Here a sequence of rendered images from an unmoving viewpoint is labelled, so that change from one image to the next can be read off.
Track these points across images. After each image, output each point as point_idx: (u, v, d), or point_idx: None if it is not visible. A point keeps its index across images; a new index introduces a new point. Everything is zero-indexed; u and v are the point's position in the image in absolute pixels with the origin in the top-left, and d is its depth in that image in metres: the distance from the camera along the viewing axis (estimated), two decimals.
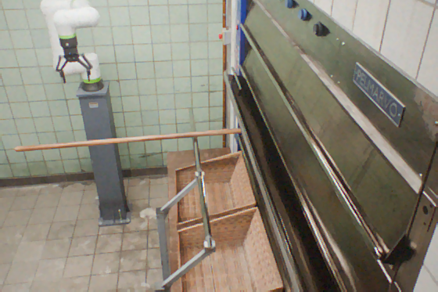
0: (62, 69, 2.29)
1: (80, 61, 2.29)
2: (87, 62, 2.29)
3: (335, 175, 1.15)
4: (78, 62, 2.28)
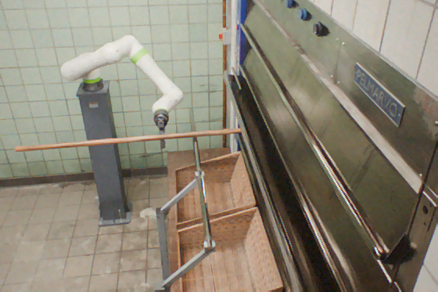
0: (160, 139, 2.45)
1: (159, 120, 2.43)
2: None
3: (335, 175, 1.15)
4: (158, 122, 2.43)
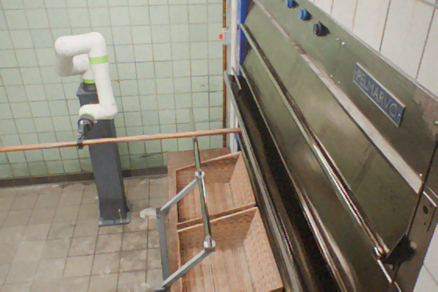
0: None
1: None
2: (79, 127, 2.33)
3: (335, 175, 1.15)
4: None
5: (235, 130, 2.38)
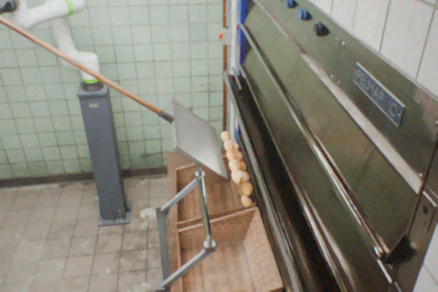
0: None
1: None
2: None
3: (335, 175, 1.15)
4: None
5: (155, 109, 2.24)
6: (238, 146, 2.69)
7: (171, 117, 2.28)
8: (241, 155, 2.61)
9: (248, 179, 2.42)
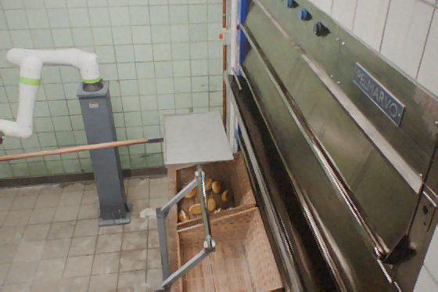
0: None
1: None
2: None
3: (335, 175, 1.15)
4: None
5: (141, 140, 2.33)
6: (210, 189, 2.87)
7: (159, 136, 2.34)
8: None
9: None
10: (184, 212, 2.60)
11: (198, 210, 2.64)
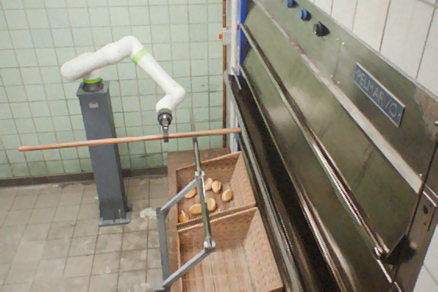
0: None
1: (163, 124, 2.42)
2: (163, 120, 2.40)
3: (335, 175, 1.15)
4: (162, 124, 2.43)
5: None
6: (210, 189, 2.87)
7: None
8: None
9: None
10: (184, 212, 2.60)
11: (198, 210, 2.64)
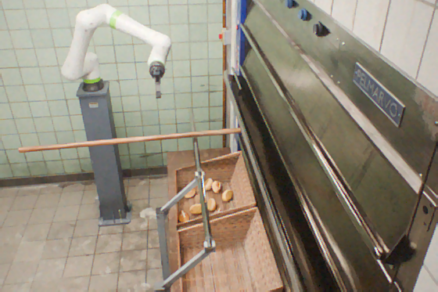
0: (156, 90, 2.34)
1: None
2: None
3: (335, 175, 1.15)
4: None
5: None
6: (210, 189, 2.87)
7: None
8: None
9: None
10: (184, 212, 2.60)
11: (198, 210, 2.64)
